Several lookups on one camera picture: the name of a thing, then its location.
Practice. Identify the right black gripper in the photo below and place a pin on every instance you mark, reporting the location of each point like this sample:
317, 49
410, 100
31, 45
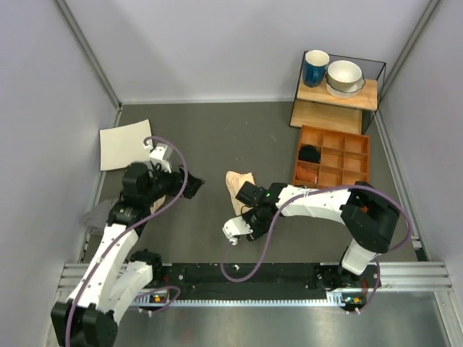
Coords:
257, 232

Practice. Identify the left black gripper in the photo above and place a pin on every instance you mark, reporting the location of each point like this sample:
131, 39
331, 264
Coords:
174, 178

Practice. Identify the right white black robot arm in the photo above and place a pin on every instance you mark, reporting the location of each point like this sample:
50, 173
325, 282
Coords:
370, 218

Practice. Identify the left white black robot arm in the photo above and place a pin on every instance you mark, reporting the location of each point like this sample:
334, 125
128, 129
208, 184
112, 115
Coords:
93, 311

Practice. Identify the beige underwear in pile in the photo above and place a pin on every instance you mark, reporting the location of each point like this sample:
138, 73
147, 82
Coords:
157, 205

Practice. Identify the black rolled underwear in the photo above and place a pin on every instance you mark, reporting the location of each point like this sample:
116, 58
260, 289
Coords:
309, 153

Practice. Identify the white board sheet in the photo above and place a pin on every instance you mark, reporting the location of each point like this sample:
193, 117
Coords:
121, 146

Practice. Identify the orange wooden divided organizer box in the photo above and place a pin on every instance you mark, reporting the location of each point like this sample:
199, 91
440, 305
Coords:
345, 157

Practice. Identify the lower white bowl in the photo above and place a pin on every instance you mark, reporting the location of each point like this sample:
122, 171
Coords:
350, 92

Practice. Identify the white bowl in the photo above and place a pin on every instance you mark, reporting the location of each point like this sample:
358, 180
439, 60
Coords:
343, 75
350, 92

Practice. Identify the blue mug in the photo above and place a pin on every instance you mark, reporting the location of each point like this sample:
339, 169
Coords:
314, 67

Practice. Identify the upper white bowl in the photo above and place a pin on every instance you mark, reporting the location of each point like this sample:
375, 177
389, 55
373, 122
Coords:
343, 75

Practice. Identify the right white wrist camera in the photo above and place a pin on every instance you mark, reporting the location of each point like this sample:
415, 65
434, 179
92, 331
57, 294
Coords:
234, 228

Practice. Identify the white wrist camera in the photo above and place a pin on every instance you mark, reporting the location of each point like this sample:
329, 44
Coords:
234, 228
159, 155

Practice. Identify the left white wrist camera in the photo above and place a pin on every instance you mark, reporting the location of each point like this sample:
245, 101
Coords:
159, 155

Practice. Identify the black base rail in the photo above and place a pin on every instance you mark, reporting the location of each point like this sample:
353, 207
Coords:
273, 285

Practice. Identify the black wire wooden shelf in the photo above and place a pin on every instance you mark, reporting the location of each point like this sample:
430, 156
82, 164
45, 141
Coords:
314, 106

